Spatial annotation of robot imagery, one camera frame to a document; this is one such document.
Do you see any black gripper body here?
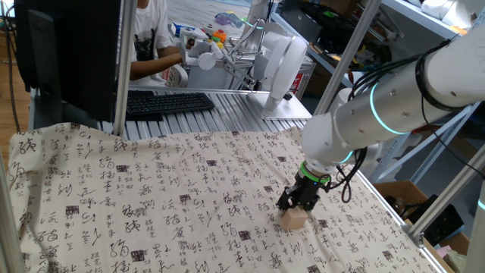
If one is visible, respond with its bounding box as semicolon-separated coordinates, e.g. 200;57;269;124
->
289;177;321;212

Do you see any small wooden cube block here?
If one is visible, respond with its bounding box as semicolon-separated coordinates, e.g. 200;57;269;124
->
279;206;308;231

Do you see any bare person forearm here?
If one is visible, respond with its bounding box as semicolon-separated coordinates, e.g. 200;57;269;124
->
130;52;185;81

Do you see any white foam packing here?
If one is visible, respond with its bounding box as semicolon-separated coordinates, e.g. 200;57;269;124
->
355;142;424;179

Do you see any silver mounting plate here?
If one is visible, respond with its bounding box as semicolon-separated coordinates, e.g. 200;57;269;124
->
246;92;312;121

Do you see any cardboard box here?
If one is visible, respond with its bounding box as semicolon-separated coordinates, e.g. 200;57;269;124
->
373;180;471;262

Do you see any red warning sign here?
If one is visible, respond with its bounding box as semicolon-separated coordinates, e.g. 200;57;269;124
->
292;73;304;96

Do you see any calligraphy print cloth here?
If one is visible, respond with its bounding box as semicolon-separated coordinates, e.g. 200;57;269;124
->
7;121;440;273

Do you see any black keyboard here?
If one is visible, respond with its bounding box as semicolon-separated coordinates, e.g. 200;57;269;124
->
125;92;216;118

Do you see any green cloth bundle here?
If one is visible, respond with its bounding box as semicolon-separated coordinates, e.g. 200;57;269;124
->
442;248;468;273

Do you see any white haptic control device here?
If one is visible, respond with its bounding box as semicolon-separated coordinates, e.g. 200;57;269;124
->
177;26;281;92

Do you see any white plastic chair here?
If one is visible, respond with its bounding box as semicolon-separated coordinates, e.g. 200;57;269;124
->
162;62;189;89

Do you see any black equipment case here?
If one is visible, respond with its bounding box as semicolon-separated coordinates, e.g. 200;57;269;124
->
280;5;325;42

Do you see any purple green toy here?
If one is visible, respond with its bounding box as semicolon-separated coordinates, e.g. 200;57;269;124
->
214;11;243;28

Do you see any grey metal shelf rack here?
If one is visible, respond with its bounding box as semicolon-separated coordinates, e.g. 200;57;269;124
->
352;0;485;185

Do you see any person in white T-shirt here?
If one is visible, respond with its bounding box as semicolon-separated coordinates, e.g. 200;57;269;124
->
128;0;181;87

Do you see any white wrapped bundle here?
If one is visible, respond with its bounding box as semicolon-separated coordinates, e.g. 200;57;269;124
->
420;0;479;24

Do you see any black computer monitor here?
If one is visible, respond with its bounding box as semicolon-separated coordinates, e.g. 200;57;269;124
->
14;0;122;123

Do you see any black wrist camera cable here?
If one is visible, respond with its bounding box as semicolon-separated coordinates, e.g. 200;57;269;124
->
325;147;368;205

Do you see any aluminium table edge rail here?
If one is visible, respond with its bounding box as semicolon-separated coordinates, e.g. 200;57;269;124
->
355;170;450;273

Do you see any aluminium frame post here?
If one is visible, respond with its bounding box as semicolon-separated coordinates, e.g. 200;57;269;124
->
0;149;24;273
313;0;383;117
113;0;138;137
402;143;485;247

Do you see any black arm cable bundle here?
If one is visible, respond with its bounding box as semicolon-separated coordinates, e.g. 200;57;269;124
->
347;37;485;179

